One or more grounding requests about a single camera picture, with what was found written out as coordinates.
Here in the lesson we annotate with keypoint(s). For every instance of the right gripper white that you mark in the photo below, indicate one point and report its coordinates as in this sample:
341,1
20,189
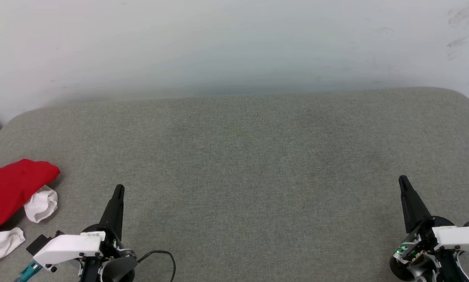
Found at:
459,237

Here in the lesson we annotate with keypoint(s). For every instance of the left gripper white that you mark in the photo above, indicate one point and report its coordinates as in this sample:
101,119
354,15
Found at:
69,246

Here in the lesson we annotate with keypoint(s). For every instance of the red basketball jersey white sleeves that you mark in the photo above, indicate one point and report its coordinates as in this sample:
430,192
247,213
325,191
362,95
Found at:
7,188

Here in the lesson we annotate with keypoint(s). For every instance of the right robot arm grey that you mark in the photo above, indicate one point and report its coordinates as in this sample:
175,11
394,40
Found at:
418,272

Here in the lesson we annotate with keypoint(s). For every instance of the grey fabric sofa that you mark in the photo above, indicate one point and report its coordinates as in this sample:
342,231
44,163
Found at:
242,156

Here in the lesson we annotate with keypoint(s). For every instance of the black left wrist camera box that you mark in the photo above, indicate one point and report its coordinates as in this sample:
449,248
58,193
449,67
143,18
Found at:
42,242

